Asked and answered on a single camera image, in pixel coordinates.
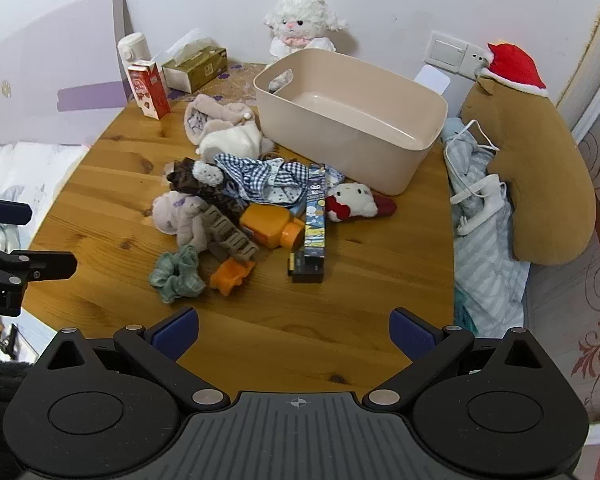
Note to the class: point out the white cat plush red bow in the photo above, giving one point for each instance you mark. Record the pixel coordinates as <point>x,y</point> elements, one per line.
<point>352,200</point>

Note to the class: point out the red drink carton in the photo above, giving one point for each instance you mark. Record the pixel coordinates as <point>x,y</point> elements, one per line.
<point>147,90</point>

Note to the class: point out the gold tissue box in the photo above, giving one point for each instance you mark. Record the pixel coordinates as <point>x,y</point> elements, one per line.
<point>195,70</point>

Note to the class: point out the white wall switch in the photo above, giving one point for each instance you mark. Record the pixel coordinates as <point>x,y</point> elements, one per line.
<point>445,51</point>

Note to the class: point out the white rounded card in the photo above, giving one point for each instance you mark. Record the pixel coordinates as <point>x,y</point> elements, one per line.
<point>432,80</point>

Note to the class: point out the small black box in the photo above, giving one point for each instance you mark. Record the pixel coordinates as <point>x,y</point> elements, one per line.
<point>295,266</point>

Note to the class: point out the white sheep plush toy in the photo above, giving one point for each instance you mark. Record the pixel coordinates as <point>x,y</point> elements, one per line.
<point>300,20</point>

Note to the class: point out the brown ruffled bear hair clip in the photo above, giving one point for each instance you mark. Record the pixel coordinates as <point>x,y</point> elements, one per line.
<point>180,180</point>

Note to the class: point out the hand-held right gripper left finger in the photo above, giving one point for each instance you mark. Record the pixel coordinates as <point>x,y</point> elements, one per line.
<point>175,332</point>

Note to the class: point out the grey hair claw clip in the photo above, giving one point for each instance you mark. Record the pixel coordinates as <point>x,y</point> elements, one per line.
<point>230,235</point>

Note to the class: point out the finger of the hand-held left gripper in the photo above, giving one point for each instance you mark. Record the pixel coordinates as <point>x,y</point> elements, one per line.
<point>7,212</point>
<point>45,266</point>

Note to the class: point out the brown capybara plush toy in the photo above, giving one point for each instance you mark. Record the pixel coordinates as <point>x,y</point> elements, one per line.
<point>545,170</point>

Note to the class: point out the blue toothpaste box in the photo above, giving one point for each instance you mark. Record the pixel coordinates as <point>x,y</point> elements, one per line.
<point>315,210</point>

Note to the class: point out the beige plastic storage bin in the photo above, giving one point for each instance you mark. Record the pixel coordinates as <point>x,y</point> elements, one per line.
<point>330,125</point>

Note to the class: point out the white thermos bottle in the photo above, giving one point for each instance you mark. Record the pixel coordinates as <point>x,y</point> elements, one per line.
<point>131,50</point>

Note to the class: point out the red santa hat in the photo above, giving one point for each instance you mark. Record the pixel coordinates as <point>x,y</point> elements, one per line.
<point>512,67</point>

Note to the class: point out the pink plush pouch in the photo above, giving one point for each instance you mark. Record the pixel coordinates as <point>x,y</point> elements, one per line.
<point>205,115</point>

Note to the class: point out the orange plastic bottle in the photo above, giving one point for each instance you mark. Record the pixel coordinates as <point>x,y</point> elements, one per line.
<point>265,225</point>

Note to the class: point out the lavender headboard panel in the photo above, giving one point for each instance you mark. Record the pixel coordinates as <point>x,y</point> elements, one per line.
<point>45,60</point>

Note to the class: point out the white wall socket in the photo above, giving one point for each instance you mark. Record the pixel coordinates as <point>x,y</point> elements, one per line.
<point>475,60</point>

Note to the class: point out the green scrunchie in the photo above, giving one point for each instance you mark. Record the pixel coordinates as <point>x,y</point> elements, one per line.
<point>165,275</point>

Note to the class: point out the blue gingham cloth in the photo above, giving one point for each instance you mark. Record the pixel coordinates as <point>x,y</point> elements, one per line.
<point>245,175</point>

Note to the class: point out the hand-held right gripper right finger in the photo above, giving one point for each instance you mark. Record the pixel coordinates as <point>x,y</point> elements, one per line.
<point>410,334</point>

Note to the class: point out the white printed bedding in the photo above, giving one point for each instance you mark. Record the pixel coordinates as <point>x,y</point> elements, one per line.
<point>30,170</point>

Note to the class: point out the pale blue striped blanket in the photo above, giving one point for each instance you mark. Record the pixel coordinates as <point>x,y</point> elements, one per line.
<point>485,270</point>

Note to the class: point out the brown hair claw clip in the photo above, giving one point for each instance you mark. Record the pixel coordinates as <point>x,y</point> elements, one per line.
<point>269,154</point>

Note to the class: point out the round wooden desktop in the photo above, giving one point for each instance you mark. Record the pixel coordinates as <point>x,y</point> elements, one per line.
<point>105,170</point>

